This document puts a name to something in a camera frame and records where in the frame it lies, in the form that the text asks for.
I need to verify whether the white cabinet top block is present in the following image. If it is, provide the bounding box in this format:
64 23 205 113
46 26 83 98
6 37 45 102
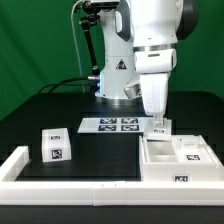
41 128 71 162

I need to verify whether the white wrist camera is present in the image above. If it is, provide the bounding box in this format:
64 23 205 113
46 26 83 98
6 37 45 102
124 48 177 99

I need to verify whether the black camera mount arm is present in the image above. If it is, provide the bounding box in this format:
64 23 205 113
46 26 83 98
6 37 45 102
80 0 120 76

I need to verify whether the white cabinet door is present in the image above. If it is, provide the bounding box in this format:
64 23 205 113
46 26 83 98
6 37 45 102
172 135 212 163
143 119 172 141

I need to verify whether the white U-shaped boundary frame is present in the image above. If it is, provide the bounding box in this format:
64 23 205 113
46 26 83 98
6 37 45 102
0 146 224 206

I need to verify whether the grey thin cable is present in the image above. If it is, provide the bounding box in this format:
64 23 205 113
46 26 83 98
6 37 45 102
70 0 86 94

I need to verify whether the black cable bundle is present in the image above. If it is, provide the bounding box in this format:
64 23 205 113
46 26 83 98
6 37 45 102
38 77 101 95

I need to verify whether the white cabinet body box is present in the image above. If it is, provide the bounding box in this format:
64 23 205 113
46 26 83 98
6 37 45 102
139 137 224 182

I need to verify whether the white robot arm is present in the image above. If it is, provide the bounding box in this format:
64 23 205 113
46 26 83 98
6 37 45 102
83 0 198 127

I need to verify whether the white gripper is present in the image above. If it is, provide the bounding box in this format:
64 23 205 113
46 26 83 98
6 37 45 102
140 73 170 128

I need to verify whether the white marker base plate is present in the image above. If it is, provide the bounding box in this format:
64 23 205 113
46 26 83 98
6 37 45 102
78 117 148 133

